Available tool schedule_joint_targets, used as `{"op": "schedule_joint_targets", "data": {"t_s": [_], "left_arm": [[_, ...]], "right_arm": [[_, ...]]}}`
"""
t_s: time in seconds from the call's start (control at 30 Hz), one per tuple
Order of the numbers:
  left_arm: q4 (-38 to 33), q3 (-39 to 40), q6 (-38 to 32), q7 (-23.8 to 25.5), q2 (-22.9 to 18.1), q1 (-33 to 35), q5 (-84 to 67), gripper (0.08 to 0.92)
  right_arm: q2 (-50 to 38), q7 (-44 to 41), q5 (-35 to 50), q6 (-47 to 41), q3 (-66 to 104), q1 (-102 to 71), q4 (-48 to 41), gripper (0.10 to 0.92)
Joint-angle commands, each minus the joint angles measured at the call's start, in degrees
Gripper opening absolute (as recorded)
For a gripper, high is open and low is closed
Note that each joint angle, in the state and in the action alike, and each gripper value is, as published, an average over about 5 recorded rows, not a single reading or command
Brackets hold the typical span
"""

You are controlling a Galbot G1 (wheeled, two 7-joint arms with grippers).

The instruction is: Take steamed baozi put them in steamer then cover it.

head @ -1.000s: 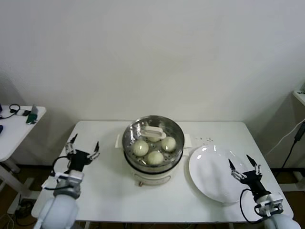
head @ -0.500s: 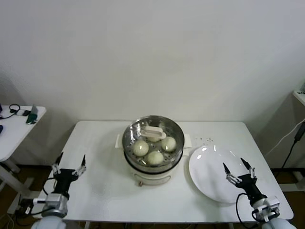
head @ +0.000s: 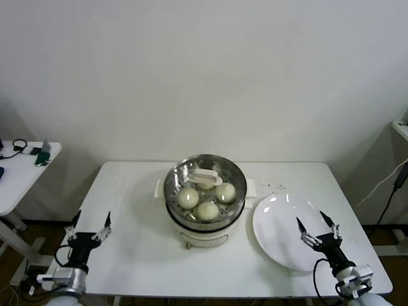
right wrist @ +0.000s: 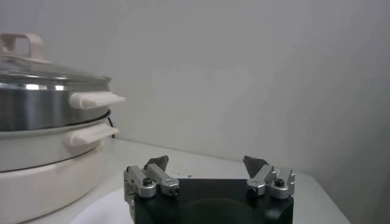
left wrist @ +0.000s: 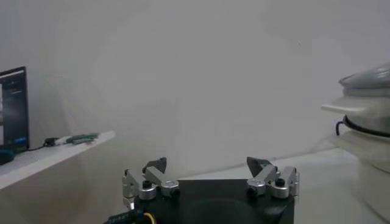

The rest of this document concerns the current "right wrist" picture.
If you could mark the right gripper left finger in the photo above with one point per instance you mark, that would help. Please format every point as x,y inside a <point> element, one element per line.
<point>158,179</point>

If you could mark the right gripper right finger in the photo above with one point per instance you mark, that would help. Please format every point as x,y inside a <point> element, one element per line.
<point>265,179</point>

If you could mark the glass pot lid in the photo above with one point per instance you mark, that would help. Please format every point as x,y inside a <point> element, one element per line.
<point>45,68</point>

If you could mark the steel steamer basket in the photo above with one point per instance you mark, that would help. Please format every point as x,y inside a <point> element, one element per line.
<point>45,106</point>

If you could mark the white electric pot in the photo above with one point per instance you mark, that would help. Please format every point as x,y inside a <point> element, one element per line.
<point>45,182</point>

